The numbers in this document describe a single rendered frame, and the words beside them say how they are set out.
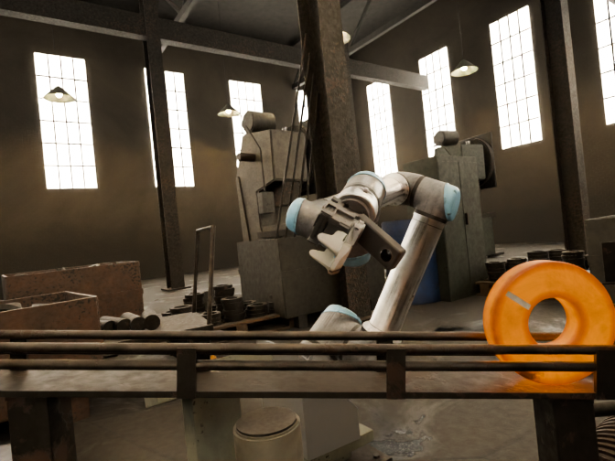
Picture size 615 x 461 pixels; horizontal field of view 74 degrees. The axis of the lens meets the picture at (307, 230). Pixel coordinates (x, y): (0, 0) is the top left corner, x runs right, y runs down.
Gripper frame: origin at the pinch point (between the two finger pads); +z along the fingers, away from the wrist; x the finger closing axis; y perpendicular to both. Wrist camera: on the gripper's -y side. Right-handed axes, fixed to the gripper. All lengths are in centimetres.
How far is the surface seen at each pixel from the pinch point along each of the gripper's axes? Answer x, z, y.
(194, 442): -43.9, 11.0, 7.7
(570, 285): 17.7, 4.5, -25.6
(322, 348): 1.9, 18.6, -2.5
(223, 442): -44.1, 7.9, 2.8
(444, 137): -149, -835, -86
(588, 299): 17.2, 4.6, -28.2
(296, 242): -167, -252, 34
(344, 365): 1.3, 18.7, -5.7
